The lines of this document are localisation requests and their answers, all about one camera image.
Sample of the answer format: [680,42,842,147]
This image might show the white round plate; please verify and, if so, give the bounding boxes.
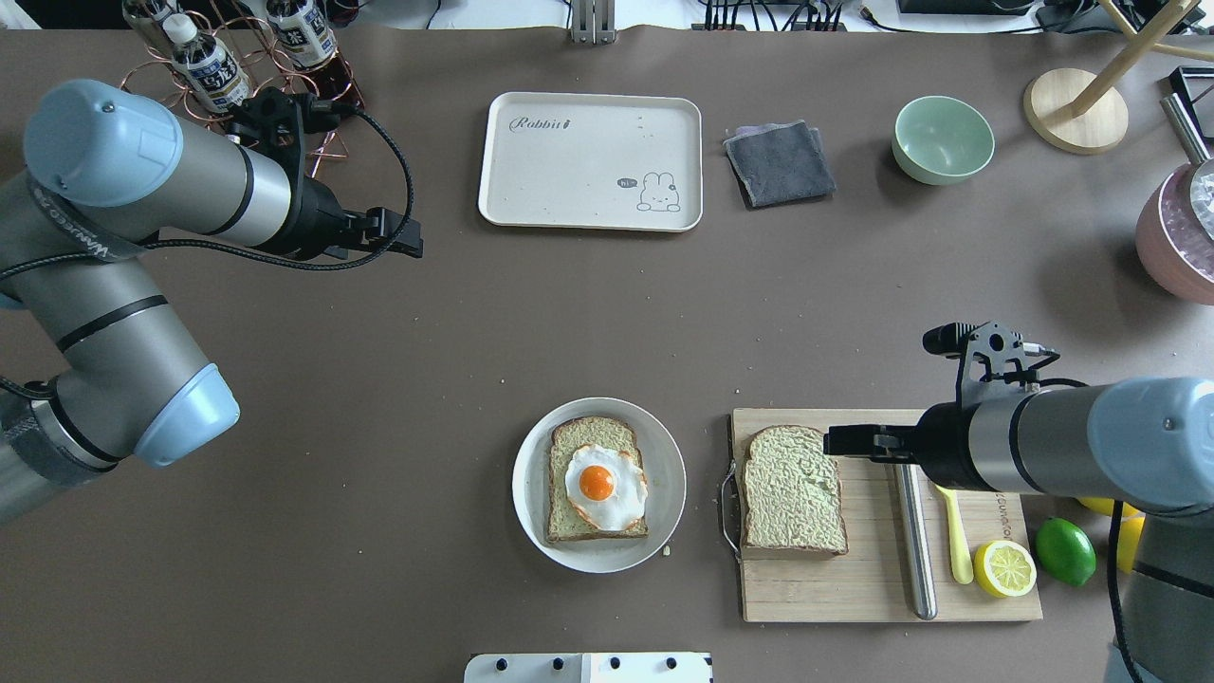
[512,397,687,573]

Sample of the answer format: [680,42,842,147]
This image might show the steel muddler black tip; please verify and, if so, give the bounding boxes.
[892,463,938,621]

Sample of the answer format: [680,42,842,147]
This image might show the grey folded cloth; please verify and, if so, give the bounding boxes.
[724,120,836,209]

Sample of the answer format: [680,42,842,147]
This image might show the plain bread slice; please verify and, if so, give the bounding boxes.
[742,425,850,557]

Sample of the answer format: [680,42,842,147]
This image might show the half lemon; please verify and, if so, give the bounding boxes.
[974,540,1038,599]

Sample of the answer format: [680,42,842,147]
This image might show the yellow lemon near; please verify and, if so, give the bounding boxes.
[1114,514,1146,574]

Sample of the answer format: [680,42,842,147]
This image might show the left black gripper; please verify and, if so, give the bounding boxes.
[280,176,424,261]

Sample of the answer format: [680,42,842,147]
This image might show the yellow lemon far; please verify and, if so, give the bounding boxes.
[1076,497,1114,516]

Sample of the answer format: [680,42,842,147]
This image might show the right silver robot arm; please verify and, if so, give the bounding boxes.
[826,379,1213,682]

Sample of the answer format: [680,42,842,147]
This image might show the green lime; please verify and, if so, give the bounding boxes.
[1036,516,1097,587]

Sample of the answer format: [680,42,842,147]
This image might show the pink bowl with ice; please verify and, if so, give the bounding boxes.
[1135,164,1213,304]

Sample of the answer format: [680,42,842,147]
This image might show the bread slice under egg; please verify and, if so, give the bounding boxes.
[546,415,649,543]

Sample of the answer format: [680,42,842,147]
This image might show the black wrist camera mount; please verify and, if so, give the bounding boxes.
[921,321,1059,408]
[225,87,356,180]

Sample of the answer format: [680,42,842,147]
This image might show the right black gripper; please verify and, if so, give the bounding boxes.
[823,403,977,491]

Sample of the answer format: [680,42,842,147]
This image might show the cream rabbit tray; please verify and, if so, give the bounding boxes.
[477,91,704,233]

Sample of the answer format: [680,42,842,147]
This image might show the copper wire bottle rack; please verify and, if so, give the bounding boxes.
[119,1,363,131]

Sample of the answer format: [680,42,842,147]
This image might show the dark bottle white cap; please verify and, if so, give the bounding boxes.
[163,12,251,114]

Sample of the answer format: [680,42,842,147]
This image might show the green ceramic bowl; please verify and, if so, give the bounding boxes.
[892,95,995,186]

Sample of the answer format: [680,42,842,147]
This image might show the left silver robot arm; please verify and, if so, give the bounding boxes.
[2,80,422,522]

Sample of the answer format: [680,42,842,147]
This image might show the wooden cup stand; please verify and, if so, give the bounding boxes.
[1022,1,1213,155]

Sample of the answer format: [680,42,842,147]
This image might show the fried egg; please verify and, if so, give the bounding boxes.
[565,444,649,533]

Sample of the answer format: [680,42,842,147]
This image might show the steel ice scoop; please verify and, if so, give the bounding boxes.
[1159,92,1213,239]

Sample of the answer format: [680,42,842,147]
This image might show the yellow lemon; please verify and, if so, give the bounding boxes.
[1076,497,1114,516]
[1114,514,1146,574]

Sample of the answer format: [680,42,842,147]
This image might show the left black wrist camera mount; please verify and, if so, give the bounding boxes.
[225,87,356,180]

